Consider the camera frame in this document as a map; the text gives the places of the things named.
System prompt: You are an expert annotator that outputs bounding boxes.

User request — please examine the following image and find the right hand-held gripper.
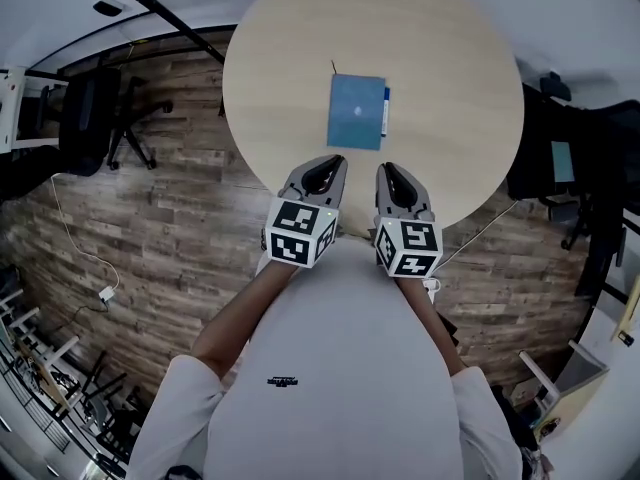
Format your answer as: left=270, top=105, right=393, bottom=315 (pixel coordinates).
left=373, top=163, right=446, bottom=280

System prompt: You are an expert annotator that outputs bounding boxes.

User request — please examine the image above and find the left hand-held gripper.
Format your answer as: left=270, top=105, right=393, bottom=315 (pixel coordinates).
left=262, top=154, right=349, bottom=270

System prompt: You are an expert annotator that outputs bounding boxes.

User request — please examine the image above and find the blue notebook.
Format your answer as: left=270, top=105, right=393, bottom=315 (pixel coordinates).
left=326, top=59, right=388, bottom=152

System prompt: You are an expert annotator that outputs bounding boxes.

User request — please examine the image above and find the white pen with blue cap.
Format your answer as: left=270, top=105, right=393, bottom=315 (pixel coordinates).
left=380, top=86, right=393, bottom=137

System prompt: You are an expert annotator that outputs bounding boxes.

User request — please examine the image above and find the person's left forearm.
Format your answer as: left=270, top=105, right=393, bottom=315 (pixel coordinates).
left=190, top=253, right=297, bottom=385

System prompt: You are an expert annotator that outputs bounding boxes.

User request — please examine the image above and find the person's right forearm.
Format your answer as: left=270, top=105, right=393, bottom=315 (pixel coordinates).
left=396, top=271, right=469, bottom=377

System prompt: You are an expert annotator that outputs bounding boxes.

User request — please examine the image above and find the round light wooden desk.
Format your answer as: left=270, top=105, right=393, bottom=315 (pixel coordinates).
left=221, top=0, right=526, bottom=240

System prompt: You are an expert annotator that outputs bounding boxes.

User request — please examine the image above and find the black chair with blue pad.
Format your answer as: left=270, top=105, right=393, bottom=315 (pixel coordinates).
left=506, top=70, right=640, bottom=297

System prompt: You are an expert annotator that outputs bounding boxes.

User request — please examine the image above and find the person's white shirt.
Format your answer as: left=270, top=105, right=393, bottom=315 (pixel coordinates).
left=127, top=234, right=524, bottom=480

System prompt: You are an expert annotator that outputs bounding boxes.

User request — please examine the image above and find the black metal beam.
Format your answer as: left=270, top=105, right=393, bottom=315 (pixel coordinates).
left=98, top=0, right=227, bottom=65

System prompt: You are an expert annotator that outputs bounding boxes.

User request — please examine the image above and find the black office chair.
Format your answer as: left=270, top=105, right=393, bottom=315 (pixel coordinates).
left=58, top=64, right=174, bottom=175

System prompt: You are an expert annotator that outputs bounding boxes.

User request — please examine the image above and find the light wooden side table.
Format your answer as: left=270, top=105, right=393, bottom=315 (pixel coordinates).
left=518, top=339, right=612, bottom=442

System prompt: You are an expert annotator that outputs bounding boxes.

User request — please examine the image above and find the white shelf unit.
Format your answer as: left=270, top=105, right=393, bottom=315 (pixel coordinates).
left=0, top=66, right=70, bottom=152

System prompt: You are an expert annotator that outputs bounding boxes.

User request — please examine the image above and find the black metal rack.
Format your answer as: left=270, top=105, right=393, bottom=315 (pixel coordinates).
left=0, top=287, right=146, bottom=469

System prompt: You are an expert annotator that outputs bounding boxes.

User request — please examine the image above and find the thin white cable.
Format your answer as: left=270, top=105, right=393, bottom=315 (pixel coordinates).
left=438, top=199, right=519, bottom=270

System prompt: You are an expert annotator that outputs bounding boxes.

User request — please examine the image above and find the white floor cable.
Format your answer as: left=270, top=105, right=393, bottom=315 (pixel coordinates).
left=49, top=173, right=122, bottom=289

